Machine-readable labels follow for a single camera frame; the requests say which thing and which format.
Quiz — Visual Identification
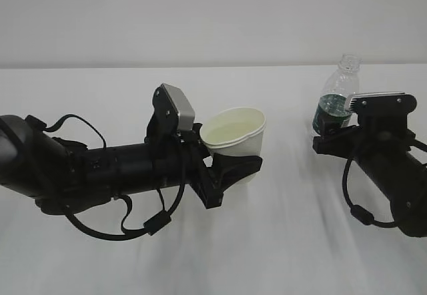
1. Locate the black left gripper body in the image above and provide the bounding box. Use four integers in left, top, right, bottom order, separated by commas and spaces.
144, 123, 224, 209

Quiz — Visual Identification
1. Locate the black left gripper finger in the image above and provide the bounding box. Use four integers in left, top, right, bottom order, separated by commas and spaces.
208, 153, 263, 193

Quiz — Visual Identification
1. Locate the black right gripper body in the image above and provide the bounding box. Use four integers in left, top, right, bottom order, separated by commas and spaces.
313, 114, 417, 167

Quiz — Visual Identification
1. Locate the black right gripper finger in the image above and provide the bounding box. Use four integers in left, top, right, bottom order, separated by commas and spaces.
318, 115, 350, 136

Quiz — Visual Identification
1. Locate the white paper cup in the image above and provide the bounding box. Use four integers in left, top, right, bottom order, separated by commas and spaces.
199, 107, 266, 184

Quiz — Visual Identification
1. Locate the clear green-label water bottle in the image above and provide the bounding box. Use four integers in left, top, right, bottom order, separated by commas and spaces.
312, 54, 361, 135

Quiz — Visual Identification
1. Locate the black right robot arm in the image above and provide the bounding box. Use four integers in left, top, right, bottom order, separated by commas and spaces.
313, 115, 426, 238

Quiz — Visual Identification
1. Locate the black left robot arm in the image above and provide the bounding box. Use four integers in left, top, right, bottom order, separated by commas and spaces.
1, 115, 262, 216

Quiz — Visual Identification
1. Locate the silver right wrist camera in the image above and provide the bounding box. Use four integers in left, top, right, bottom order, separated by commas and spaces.
344, 91, 417, 117

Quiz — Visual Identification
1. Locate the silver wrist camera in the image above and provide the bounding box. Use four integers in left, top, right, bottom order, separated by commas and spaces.
152, 83, 195, 133
344, 91, 417, 117

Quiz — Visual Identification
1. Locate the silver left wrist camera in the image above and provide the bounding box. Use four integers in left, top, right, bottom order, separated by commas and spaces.
152, 83, 195, 133

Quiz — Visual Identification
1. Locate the black left camera cable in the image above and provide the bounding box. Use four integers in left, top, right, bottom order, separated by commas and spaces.
25, 113, 186, 242

